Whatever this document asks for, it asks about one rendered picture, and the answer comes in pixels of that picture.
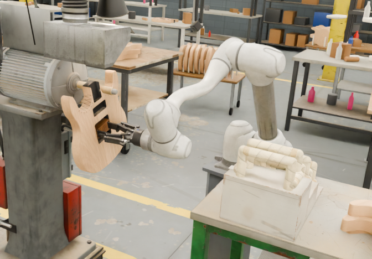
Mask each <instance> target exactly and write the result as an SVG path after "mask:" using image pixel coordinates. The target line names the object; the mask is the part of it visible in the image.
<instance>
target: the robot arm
mask: <svg viewBox="0 0 372 259"><path fill-rule="evenodd" d="M285 65H286V59H285V56H284V55H283V53H282V52H280V51H279V50H277V49H275V48H273V47H271V46H267V45H262V44H255V43H244V42H243V41H242V40H241V39H239V38H237V37H232V38H229V39H228V40H226V41H224V42H223V43H222V45H221V46H219V48H218V49H217V51H216V52H215V53H214V55H213V57H212V59H211V61H210V63H209V66H208V69H207V71H206V73H205V76H204V78H203V79H202V81H201V82H199V83H197V84H194V85H190V86H187V87H184V88H181V89H179V90H177V91H175V92H174V93H172V94H171V95H170V96H169V97H168V98H167V99H166V100H161V99H154V100H151V101H150V102H149V103H148V104H147V105H146V107H145V109H144V120H145V122H146V126H147V128H148V129H140V126H137V125H132V124H129V123H126V122H121V123H112V122H107V125H108V128H110V129H113V130H117V128H118V130H120V131H122V132H124V133H121V134H110V133H107V132H105V131H99V130H97V134H98V137H101V138H104V141H105V142H107V143H113V144H119V145H121V146H125V143H132V144H133V145H135V146H138V147H141V148H142V149H144V150H147V151H151V152H155V153H157V154H159V155H160V156H164V157H167V158H173V159H184V158H186V157H187V156H188V155H189V154H190V152H191V150H192V142H191V140H190V139H189V138H188V137H186V136H185V135H182V134H181V133H180V132H179V131H178V130H177V126H178V121H179V118H180V110H179V108H180V106H181V104H182V103H183V102H184V101H187V100H191V99H195V98H197V97H201V96H204V95H206V94H208V93H209V92H210V91H211V90H213V89H214V88H215V86H216V85H217V84H218V83H219V82H220V81H221V80H222V79H223V78H224V77H225V76H226V75H227V74H228V73H229V72H230V71H242V72H244V73H245V75H246V77H247V78H248V80H249V82H251V83H252V91H253V96H254V104H255V112H256V121H257V129H258V131H257V132H255V131H253V127H252V126H251V125H250V124H249V123H248V122H246V121H243V120H236V121H232V123H231V124H229V126H228V127H227V129H226V131H225V134H224V140H223V155H222V156H219V155H216V156H215V160H217V161H219V163H215V164H214V167H215V168H220V169H223V170H226V171H228V170H229V167H230V166H231V165H235V164H236V163H237V156H238V150H239V147H240V146H247V141H248V140H249V139H250V138H253V139H258V140H261V141H265V142H270V143H274V144H279V145H282V146H286V147H291V148H293V146H292V145H291V143H290V142H289V141H287V140H286V139H285V137H284V136H283V134H282V132H281V131H280V130H279V129H278V128H277V120H276V108H275V93H274V86H273V81H274V79H275V78H276V77H278V76H279V75H281V74H282V72H283V71H284V69H285Z"/></svg>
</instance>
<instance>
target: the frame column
mask: <svg viewBox="0 0 372 259"><path fill-rule="evenodd" d="M61 114H62V113H61ZM61 114H59V115H56V116H53V117H50V118H47V119H45V120H38V119H34V118H30V117H27V116H22V115H18V114H15V113H11V112H7V111H3V110H0V117H1V119H2V133H3V149H4V164H5V172H6V187H7V203H8V217H9V223H11V224H13V225H16V228H17V233H13V232H11V231H9V233H10V234H9V240H8V242H7V245H6V247H5V249H4V251H5V252H6V253H9V254H11V255H13V256H15V257H18V258H20V259H50V258H51V257H53V256H54V255H55V254H56V253H58V252H59V251H60V250H62V249H63V248H64V247H66V246H67V245H68V244H69V243H70V242H68V238H67V236H66V233H65V229H64V208H63V168H62V146H61Z"/></svg>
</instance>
